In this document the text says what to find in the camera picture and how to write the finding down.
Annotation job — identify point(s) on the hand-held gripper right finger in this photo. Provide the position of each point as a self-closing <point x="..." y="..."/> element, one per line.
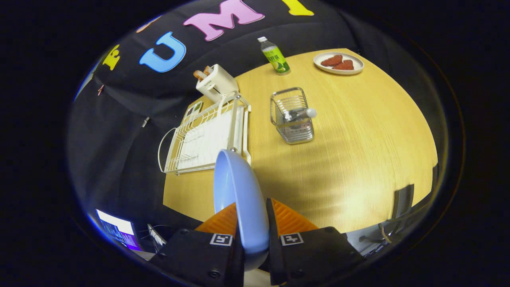
<point x="310" y="255"/>

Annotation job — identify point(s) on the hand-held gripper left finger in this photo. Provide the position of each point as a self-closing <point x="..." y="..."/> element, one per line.
<point x="199" y="255"/>

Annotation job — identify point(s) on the blue plate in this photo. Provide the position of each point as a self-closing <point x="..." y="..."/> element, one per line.
<point x="239" y="191"/>

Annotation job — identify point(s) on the metal spoon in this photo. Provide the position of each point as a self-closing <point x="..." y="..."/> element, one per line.
<point x="306" y="113"/>

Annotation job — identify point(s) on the white oval dish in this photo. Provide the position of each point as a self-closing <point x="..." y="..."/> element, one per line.
<point x="318" y="61"/>

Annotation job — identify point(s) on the white power strip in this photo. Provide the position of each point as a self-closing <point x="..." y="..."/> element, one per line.
<point x="156" y="235"/>

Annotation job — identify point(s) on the laptop screen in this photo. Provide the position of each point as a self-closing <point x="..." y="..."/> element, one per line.
<point x="119" y="231"/>

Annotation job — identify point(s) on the grey chair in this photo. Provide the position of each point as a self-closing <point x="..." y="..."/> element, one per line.
<point x="403" y="201"/>

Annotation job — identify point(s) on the white clip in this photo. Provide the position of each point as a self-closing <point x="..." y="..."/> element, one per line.
<point x="146" y="122"/>

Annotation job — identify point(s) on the divided seasoning tray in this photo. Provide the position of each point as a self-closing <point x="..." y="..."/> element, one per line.
<point x="194" y="110"/>

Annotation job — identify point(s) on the white toaster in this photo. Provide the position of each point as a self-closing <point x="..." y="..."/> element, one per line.
<point x="219" y="83"/>

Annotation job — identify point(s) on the toast slice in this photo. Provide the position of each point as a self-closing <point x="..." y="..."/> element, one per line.
<point x="207" y="70"/>
<point x="198" y="74"/>

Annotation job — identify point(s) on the red clip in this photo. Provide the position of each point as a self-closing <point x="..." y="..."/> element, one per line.
<point x="101" y="89"/>

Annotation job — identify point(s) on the red meat slice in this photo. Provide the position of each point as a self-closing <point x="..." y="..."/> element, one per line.
<point x="344" y="65"/>
<point x="332" y="60"/>

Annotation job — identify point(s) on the green label drink bottle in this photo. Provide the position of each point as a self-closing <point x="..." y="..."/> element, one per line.
<point x="275" y="59"/>

